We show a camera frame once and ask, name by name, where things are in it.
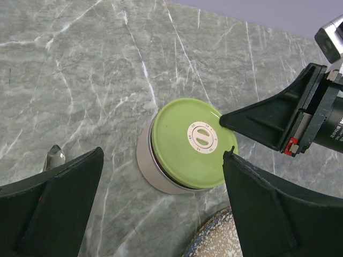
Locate speckled grey plate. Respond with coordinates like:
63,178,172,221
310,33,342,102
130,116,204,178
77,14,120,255
183,207,243,256

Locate beige round lunch box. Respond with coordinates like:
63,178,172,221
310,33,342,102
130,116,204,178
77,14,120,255
136,116,201,194

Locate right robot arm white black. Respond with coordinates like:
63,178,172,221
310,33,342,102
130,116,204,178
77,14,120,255
219,63,342,157

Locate stainless steel tongs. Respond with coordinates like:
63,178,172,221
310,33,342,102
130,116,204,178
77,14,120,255
42,145,66,172

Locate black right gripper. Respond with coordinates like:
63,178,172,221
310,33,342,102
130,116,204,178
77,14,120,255
219,63,342,157

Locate green round lid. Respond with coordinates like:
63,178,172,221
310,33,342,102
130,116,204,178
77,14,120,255
151,98,238,190

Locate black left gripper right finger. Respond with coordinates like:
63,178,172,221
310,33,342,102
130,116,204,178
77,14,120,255
222,150,342,256

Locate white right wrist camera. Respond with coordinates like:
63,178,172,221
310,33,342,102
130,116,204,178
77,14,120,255
314,15,342,64

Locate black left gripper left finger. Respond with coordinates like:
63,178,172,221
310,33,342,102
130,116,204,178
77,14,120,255
1,147,104,256

